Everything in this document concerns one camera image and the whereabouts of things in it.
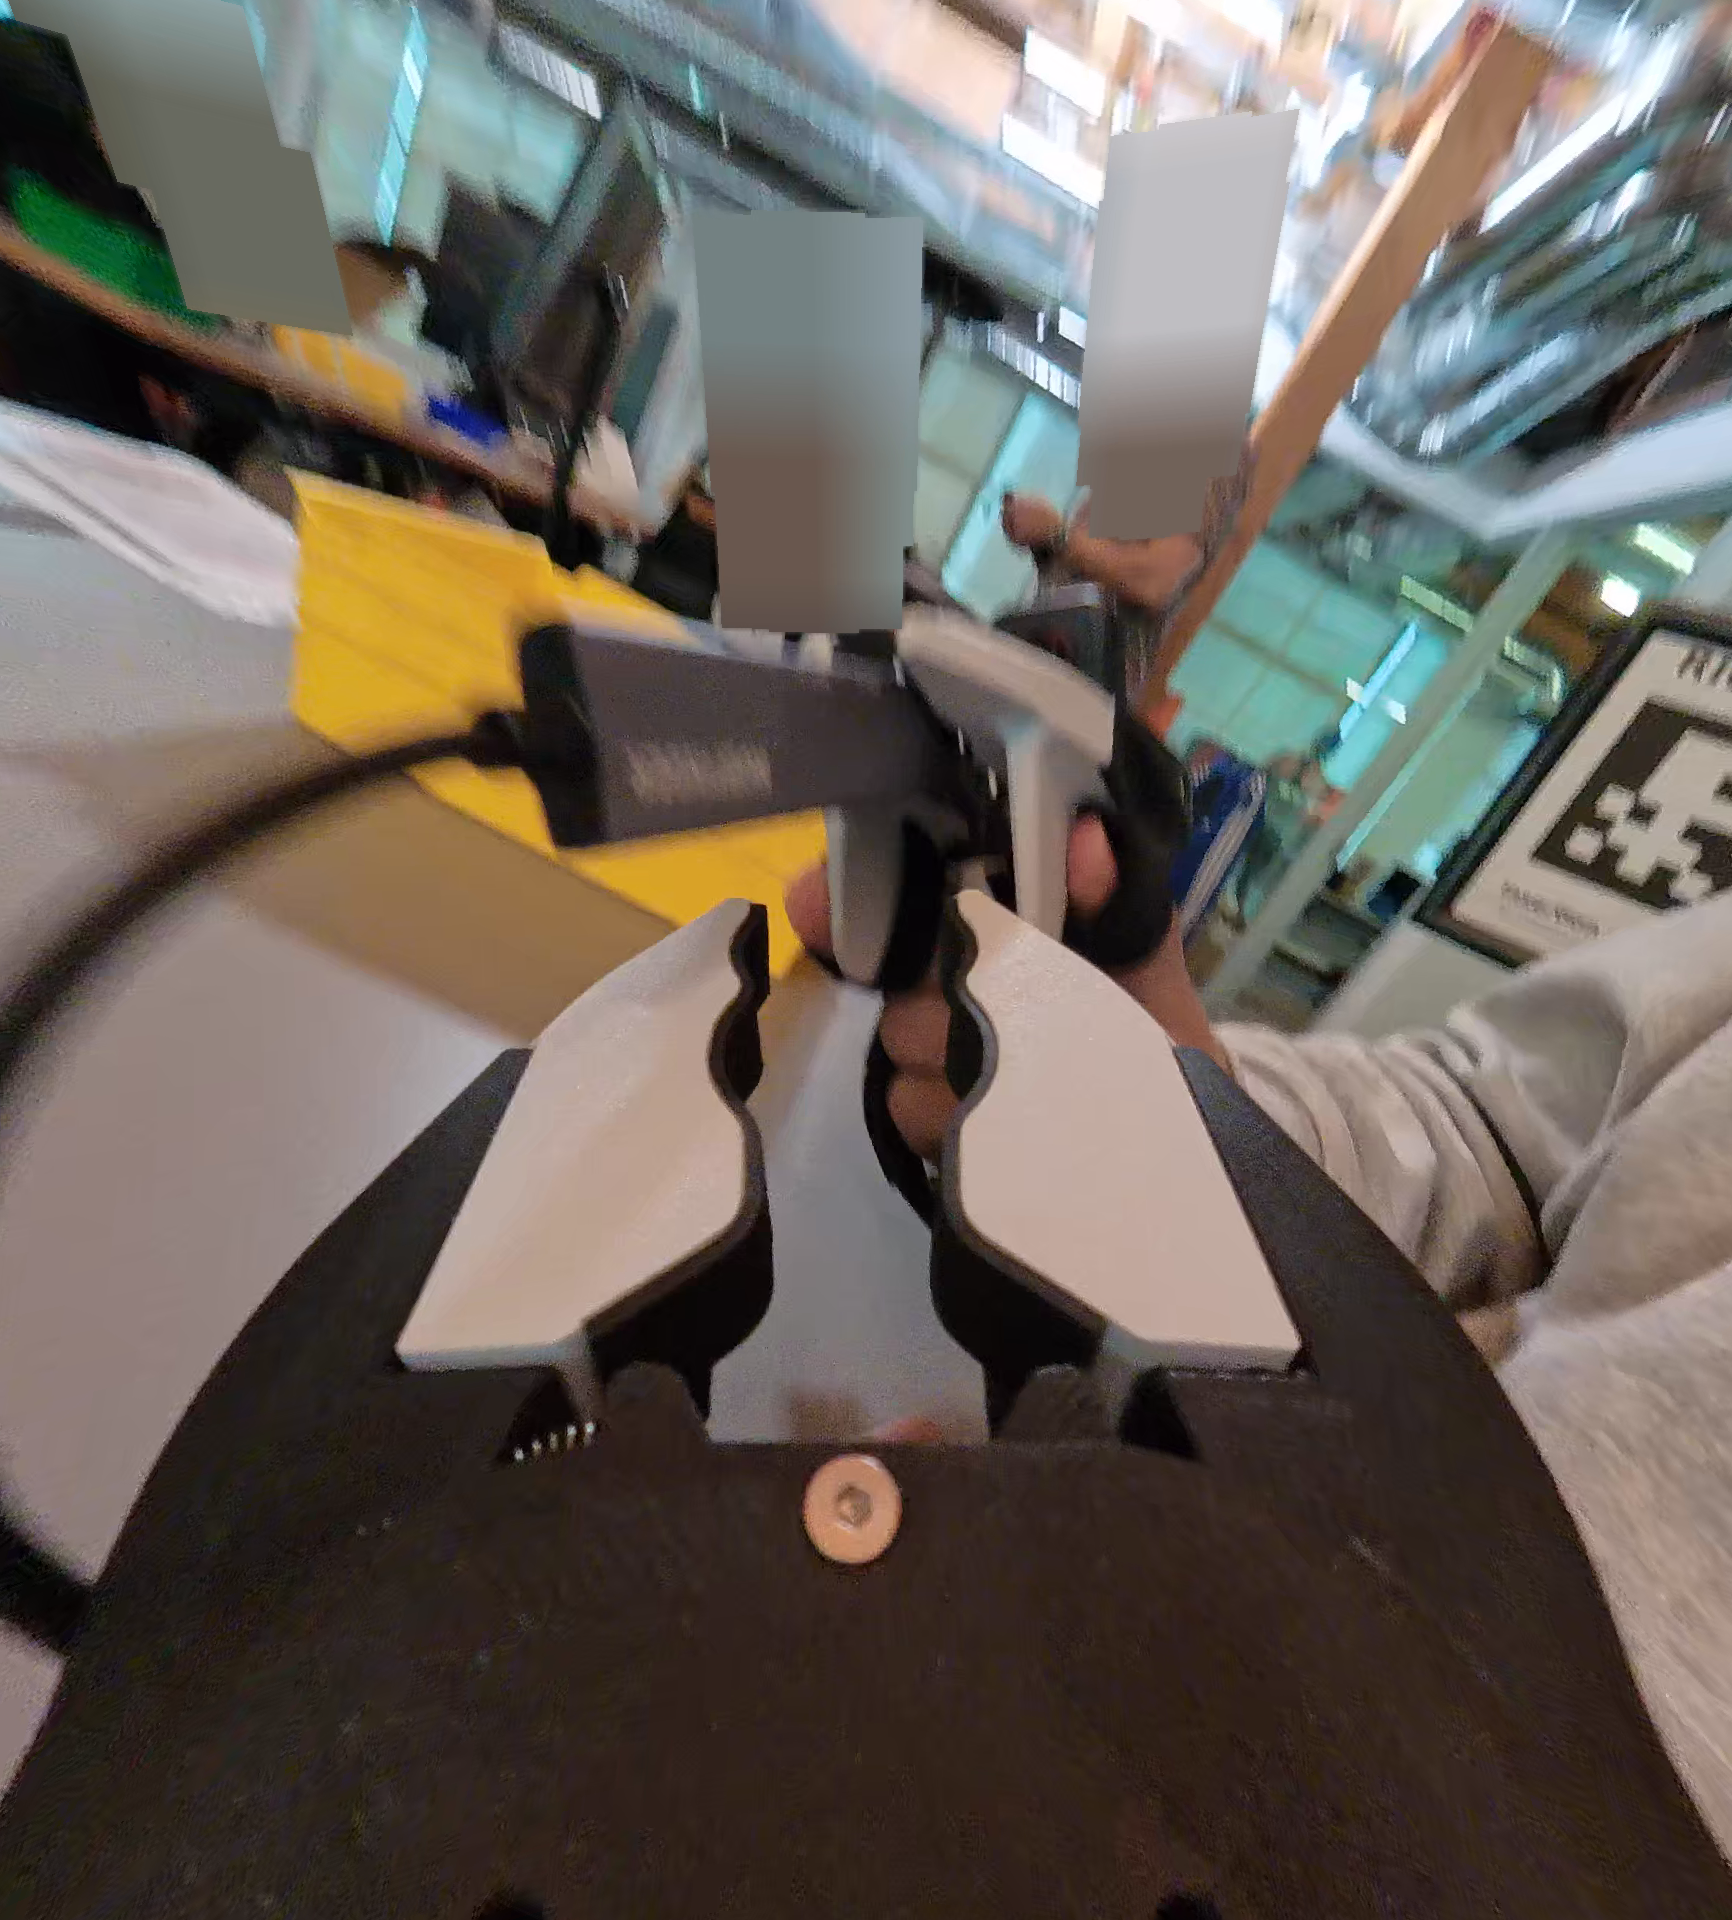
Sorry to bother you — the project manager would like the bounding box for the white metal frame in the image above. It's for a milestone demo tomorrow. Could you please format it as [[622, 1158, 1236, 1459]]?
[[1211, 382, 1732, 1007]]

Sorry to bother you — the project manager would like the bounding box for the brown edged table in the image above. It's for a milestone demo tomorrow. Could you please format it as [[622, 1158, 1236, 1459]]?
[[0, 164, 560, 503]]

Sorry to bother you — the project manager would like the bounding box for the yellow plastic bin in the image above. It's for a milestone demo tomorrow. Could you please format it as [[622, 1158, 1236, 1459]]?
[[288, 468, 838, 979]]

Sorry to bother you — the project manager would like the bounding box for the light wooden post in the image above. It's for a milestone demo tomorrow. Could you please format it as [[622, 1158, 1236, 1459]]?
[[1142, 22, 1567, 714]]

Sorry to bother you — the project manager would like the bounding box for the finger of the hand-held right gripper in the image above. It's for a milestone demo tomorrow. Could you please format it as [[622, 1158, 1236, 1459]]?
[[896, 613, 1118, 762]]

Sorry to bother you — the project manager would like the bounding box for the framed marker tag sign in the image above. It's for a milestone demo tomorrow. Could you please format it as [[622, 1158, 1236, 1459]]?
[[1418, 612, 1732, 970]]

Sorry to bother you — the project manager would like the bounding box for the person's right forearm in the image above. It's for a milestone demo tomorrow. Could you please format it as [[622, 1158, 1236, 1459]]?
[[1211, 862, 1732, 1359]]

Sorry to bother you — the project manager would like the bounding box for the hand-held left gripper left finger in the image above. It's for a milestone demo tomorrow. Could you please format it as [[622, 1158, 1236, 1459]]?
[[395, 896, 778, 1429]]

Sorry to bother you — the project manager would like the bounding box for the person's right hand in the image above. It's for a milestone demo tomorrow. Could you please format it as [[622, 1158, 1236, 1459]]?
[[783, 816, 1236, 1163]]

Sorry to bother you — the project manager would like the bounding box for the grey usb hub black cable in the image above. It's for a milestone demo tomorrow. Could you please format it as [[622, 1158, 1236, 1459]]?
[[0, 618, 967, 1652]]

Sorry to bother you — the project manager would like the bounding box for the white paper sheet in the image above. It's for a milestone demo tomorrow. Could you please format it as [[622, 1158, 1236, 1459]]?
[[0, 366, 302, 630]]

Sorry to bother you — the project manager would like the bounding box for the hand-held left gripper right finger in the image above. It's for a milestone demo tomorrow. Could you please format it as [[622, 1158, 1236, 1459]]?
[[930, 887, 1306, 1434]]

